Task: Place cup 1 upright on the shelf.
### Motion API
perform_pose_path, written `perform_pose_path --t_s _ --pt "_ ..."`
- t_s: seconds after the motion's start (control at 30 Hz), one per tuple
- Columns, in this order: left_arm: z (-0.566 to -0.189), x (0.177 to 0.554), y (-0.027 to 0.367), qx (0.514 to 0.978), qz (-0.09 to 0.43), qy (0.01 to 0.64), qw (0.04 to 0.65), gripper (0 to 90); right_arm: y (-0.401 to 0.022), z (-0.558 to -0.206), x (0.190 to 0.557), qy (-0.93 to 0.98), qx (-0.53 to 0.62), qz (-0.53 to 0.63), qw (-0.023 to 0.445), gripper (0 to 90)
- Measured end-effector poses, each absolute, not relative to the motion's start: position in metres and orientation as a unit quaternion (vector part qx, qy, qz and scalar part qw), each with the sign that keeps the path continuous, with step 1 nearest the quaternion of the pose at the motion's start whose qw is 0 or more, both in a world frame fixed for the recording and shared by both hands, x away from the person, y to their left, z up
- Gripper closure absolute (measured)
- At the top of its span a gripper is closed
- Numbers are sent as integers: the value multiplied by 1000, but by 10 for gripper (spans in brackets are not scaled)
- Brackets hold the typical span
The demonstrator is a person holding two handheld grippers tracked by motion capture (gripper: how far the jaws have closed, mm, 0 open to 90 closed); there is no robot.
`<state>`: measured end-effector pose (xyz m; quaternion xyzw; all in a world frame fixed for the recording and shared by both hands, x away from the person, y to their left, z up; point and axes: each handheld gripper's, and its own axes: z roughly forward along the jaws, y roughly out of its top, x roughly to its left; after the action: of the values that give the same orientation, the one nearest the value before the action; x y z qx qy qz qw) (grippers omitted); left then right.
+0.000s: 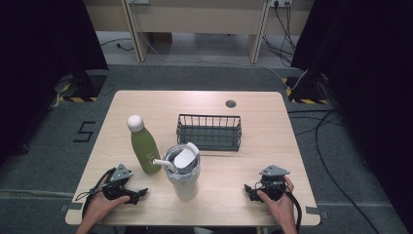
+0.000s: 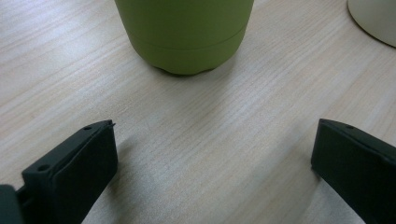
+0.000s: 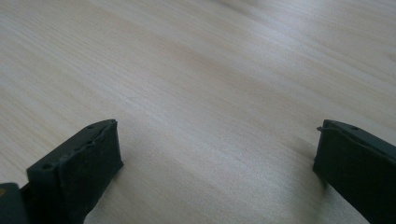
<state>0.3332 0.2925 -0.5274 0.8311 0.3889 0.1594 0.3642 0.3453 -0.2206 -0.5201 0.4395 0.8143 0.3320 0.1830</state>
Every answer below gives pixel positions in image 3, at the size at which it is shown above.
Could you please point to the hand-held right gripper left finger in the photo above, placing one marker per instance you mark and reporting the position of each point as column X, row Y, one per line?
column 84, row 168

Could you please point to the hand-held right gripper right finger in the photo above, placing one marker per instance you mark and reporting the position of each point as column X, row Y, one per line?
column 358, row 168

